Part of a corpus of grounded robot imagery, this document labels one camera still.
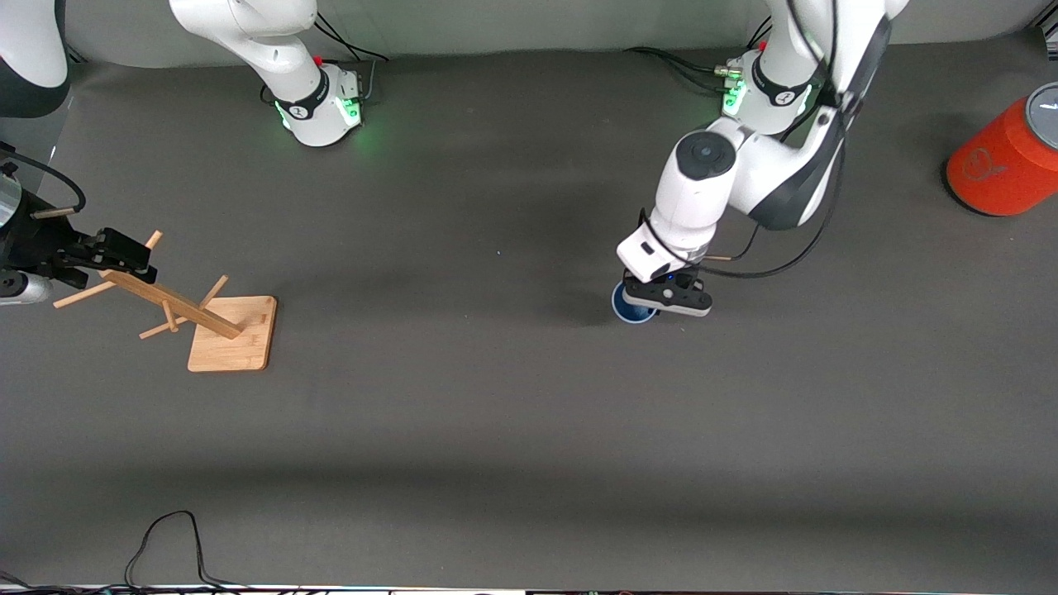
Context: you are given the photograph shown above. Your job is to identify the light blue plastic cup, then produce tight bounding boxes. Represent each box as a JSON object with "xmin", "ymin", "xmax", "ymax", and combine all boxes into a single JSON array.
[{"xmin": 611, "ymin": 281, "xmax": 662, "ymax": 325}]

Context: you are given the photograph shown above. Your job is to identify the wooden cup rack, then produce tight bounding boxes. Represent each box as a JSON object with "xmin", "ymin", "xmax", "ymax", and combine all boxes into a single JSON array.
[{"xmin": 54, "ymin": 230, "xmax": 278, "ymax": 373}]

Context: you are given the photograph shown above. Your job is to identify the orange cylindrical can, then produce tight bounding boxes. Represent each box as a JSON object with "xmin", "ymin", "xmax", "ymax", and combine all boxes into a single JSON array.
[{"xmin": 945, "ymin": 81, "xmax": 1058, "ymax": 218}]

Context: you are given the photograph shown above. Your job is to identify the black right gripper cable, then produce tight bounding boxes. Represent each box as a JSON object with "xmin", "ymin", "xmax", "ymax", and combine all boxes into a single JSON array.
[{"xmin": 0, "ymin": 140, "xmax": 86, "ymax": 216}]

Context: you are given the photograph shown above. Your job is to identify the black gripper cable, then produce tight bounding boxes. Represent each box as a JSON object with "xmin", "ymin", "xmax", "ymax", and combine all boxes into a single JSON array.
[
  {"xmin": 701, "ymin": 0, "xmax": 852, "ymax": 280},
  {"xmin": 0, "ymin": 140, "xmax": 86, "ymax": 216}
]

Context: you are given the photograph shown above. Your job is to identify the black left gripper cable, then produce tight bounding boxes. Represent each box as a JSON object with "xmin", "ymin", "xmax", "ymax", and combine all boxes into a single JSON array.
[{"xmin": 701, "ymin": 0, "xmax": 852, "ymax": 280}]

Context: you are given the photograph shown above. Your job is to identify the black left arm base cables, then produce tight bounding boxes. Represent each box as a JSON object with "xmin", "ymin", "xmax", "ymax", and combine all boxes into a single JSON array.
[{"xmin": 622, "ymin": 15, "xmax": 774, "ymax": 93}]

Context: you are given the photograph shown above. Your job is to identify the black arm base cables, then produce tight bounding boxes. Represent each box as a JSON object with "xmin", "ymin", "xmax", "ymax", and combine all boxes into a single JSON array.
[
  {"xmin": 622, "ymin": 15, "xmax": 774, "ymax": 93},
  {"xmin": 310, "ymin": 10, "xmax": 391, "ymax": 107}
]

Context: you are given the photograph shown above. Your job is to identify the thin black loose cable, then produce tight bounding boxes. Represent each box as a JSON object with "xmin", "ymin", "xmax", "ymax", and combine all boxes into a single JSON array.
[{"xmin": 124, "ymin": 510, "xmax": 249, "ymax": 592}]

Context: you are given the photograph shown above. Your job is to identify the black right arm base cables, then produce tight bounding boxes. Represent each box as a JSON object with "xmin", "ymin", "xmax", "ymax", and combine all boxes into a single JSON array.
[{"xmin": 310, "ymin": 10, "xmax": 391, "ymax": 107}]

